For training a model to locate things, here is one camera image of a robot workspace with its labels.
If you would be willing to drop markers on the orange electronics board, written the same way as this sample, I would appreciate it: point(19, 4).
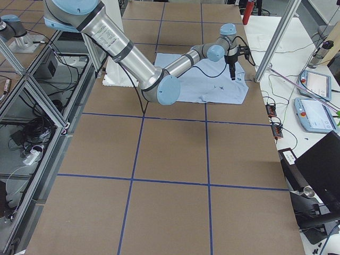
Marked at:
point(271, 110)

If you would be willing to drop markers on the lower teach pendant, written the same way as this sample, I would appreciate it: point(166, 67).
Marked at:
point(314, 116)

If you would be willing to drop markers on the red cylinder bottle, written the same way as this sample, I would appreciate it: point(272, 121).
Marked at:
point(248, 11)

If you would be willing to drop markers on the brown paper table cover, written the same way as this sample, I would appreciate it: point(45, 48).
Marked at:
point(179, 179)

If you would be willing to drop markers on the aluminium frame rack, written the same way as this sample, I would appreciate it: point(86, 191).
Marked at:
point(38, 117)

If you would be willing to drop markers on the water bottle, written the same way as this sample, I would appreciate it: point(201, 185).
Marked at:
point(321, 53)

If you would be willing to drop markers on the black monitor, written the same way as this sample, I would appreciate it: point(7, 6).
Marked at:
point(320, 168)

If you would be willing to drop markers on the teach pendant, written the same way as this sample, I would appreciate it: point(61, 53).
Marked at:
point(314, 116)
point(318, 83)

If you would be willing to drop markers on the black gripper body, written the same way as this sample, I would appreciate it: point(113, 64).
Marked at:
point(231, 60)

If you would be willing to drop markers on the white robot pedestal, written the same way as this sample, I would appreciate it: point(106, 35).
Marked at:
point(115, 75)

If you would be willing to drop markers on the upper teach pendant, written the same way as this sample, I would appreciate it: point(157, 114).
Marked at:
point(318, 83)

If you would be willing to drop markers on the aluminium frame post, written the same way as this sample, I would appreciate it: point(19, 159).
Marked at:
point(277, 37)

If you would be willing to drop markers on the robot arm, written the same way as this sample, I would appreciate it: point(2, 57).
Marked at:
point(157, 85)

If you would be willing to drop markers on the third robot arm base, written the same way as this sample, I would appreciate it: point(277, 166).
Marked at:
point(24, 42)

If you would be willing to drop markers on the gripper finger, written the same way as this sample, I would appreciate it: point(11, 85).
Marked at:
point(232, 71)

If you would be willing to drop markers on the light blue t-shirt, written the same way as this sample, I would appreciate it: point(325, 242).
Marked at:
point(199, 81)

